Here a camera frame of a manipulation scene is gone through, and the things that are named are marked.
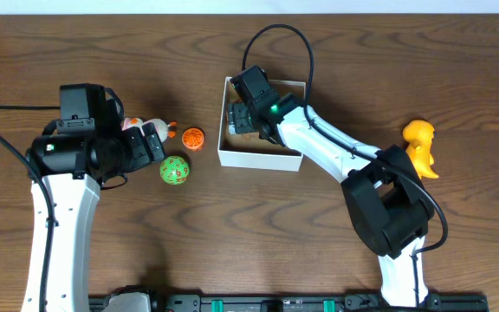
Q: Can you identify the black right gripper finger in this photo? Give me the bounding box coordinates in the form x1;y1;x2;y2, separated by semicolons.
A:
228;120;256;135
226;102;250;122

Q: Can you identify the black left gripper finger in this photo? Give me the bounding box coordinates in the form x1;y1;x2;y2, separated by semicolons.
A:
142;123;165;161
124;127;151;169

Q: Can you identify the pink white duck toy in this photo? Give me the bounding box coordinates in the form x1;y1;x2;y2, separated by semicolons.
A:
121;118;178;142

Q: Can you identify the green patterned ball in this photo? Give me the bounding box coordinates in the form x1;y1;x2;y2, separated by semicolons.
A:
159;156;190;185

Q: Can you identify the orange round disc toy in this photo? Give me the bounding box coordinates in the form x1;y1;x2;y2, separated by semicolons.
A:
181;127;205;151

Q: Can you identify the yellow rubber duck toy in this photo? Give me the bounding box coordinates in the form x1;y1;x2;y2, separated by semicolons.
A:
402;120;439;179

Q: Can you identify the brown plush toy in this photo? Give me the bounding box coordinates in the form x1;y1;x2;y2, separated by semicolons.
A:
237;133;260;142

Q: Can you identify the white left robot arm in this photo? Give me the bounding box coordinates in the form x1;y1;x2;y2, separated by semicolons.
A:
22;122;165;311

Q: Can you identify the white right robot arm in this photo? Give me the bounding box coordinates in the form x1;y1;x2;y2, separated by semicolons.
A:
225;88;443;308

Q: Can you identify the white open box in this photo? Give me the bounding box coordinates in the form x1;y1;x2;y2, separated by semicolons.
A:
217;76;303;172

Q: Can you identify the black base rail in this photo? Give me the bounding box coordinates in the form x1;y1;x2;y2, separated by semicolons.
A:
88;286;489;312

